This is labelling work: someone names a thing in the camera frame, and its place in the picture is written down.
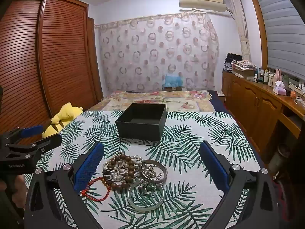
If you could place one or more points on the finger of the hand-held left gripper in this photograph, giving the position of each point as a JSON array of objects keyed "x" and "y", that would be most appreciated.
[
  {"x": 31, "y": 131},
  {"x": 47, "y": 142}
]

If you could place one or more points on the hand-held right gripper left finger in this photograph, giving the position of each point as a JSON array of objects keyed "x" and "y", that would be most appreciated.
[{"x": 88, "y": 165}]

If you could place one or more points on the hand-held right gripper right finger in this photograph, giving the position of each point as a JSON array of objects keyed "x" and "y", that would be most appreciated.
[{"x": 214, "y": 167}]

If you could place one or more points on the black square box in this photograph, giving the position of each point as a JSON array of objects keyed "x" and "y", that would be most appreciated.
[{"x": 140, "y": 130}]

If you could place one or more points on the wide silver bangle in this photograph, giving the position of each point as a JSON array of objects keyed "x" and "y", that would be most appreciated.
[{"x": 152, "y": 180}]

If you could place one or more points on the yellow plush toy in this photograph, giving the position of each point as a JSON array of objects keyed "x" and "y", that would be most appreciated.
[{"x": 64, "y": 114}]

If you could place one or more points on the leaf print tablecloth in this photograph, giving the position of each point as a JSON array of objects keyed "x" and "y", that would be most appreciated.
[{"x": 190, "y": 128}]

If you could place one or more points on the thin silver bangle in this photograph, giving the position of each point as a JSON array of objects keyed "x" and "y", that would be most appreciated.
[{"x": 133, "y": 204}]

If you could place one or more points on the dark blue bed sheet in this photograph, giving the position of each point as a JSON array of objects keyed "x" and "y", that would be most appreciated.
[{"x": 218, "y": 102}]

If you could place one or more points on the floral bed blanket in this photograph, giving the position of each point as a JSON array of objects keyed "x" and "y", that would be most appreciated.
[{"x": 178, "y": 102}]

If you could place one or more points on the wooden cabinet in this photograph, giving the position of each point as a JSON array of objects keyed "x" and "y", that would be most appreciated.
[{"x": 250, "y": 100}]

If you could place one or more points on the brown louvered wardrobe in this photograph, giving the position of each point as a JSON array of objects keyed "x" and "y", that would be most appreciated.
[{"x": 59, "y": 52}]

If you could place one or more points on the light blue box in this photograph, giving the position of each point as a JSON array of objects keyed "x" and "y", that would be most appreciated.
[{"x": 172, "y": 80}]

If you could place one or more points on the pink tissue box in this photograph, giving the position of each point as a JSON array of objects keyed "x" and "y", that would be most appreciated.
[{"x": 278, "y": 89}]

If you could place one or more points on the row of cosmetic bottles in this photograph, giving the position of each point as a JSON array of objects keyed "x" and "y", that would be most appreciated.
[{"x": 266, "y": 77}]

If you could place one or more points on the folded floral cloth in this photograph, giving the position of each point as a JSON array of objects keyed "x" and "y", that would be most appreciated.
[{"x": 244, "y": 64}]

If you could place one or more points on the stack of dark clothes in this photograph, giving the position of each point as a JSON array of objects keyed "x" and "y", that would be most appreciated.
[{"x": 230, "y": 60}]

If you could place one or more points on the white power strip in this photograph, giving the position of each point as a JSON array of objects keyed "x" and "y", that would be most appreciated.
[{"x": 297, "y": 88}]

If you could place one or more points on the beige tied curtain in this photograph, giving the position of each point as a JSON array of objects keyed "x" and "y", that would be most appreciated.
[{"x": 243, "y": 40}]

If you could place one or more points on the grey window blind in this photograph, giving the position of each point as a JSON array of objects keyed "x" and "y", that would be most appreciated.
[{"x": 281, "y": 28}]

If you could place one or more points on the beige air conditioner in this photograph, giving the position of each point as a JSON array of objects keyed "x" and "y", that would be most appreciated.
[{"x": 202, "y": 3}]

